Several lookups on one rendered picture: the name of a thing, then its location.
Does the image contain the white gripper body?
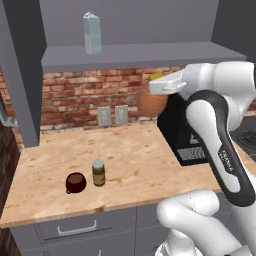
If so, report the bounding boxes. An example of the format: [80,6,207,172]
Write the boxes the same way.
[147,70,189,96]

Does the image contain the orange honey bottle yellow cap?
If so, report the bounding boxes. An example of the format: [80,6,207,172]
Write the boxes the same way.
[137,73,168,117]

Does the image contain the grey cabinet door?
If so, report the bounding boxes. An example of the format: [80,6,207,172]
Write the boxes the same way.
[211,0,256,63]
[0,0,48,149]

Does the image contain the cinnamon jar grey lid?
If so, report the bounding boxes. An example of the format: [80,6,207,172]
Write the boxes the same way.
[91,159,107,188]

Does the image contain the dark brown mug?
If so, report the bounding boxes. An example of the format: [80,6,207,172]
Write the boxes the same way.
[65,171,88,195]

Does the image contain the black countertop appliance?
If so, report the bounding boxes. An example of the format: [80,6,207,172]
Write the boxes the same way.
[156,92,214,167]

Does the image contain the pale blue milk carton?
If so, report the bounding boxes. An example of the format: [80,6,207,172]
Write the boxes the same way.
[82,10,103,56]

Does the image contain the black hob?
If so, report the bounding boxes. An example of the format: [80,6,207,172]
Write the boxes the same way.
[230,116,256,158]

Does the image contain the grey drawer front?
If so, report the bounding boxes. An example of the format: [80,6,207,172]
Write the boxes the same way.
[9,206,138,252]
[135,202,168,235]

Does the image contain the grey base cupboard door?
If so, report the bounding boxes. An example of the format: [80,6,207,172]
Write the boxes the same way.
[19,231,138,256]

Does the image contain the grey open wall cabinet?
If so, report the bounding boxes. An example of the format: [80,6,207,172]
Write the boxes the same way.
[39,0,250,73]

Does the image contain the grey wall outlet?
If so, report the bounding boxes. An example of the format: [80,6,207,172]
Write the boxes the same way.
[114,104,130,126]
[97,106,113,127]

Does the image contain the grey metal handle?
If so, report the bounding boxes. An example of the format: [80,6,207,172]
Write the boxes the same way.
[0,105,20,129]

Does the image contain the white drawer handle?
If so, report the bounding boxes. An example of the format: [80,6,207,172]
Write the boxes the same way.
[56,219,98,237]

